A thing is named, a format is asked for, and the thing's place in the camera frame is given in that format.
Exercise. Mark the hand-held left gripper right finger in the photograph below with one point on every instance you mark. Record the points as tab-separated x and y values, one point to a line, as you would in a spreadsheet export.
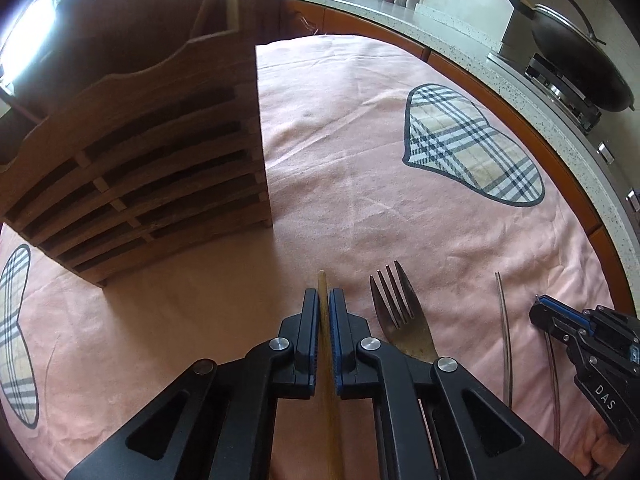
334	340

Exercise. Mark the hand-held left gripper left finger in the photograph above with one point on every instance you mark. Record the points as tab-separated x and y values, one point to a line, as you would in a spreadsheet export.
314	332

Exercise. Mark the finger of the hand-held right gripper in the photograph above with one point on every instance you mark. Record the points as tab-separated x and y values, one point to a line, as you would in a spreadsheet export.
555	327
565	311

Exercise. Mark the metal chopstick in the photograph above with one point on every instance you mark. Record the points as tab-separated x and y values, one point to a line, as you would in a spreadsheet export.
506	330
555	400

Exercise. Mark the wooden chopstick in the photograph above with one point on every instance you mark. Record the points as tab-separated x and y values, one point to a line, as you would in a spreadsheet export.
323	284

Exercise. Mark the metal fork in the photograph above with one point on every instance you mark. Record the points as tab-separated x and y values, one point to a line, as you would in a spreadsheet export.
405	335

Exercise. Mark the wooden utensil holder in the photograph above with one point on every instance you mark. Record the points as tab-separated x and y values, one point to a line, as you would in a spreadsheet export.
150	160

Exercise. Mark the pink blanket with plaid hearts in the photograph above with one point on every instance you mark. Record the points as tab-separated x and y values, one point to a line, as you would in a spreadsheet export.
350	160

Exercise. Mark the gas stove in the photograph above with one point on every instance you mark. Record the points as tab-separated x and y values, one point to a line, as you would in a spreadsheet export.
555	87

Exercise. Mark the black wok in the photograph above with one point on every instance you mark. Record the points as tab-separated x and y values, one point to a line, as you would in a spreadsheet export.
585	65

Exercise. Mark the kitchen window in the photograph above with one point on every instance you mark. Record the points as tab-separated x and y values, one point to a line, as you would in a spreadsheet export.
27	30

